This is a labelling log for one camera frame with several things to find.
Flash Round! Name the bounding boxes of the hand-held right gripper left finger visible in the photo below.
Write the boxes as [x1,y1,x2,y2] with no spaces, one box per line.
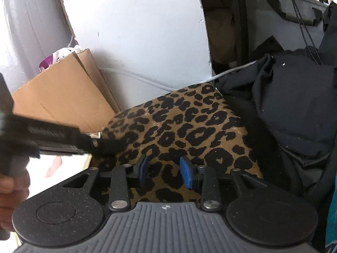
[62,154,150,212]

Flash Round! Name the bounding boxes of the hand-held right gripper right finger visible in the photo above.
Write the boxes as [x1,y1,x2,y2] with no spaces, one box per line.
[179,156,261,212]

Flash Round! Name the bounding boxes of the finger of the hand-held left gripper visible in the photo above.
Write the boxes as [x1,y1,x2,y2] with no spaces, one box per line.
[79,132,128,156]

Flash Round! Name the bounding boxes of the leopard print skirt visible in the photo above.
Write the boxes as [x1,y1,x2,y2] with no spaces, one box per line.
[91,83,264,203]

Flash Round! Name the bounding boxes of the person's left hand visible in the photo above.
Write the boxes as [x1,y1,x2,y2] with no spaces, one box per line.
[0,167,30,230]

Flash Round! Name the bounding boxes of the white printed bed sheet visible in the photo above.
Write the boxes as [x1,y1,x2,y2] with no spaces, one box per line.
[25,154,91,180]

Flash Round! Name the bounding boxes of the brown cardboard sheet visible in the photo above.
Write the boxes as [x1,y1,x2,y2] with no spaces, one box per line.
[11,48,122,134]

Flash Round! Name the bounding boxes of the purple and white bag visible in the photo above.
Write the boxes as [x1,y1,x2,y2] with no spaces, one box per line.
[39,46,90,70]

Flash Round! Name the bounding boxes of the dark crumpled cloth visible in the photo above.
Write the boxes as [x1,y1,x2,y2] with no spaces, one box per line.
[214,30,337,180]

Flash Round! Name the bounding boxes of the teal cloth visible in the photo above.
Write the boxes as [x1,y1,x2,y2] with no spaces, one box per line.
[325,171,337,253]

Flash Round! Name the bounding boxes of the grey fabric bag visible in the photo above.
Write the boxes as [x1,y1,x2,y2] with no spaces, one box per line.
[241,0,331,52]

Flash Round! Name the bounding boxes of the white cable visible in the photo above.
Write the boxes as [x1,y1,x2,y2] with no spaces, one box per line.
[99,59,260,91]

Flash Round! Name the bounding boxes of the thin black cable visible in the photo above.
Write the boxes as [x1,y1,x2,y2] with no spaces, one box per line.
[283,0,324,65]

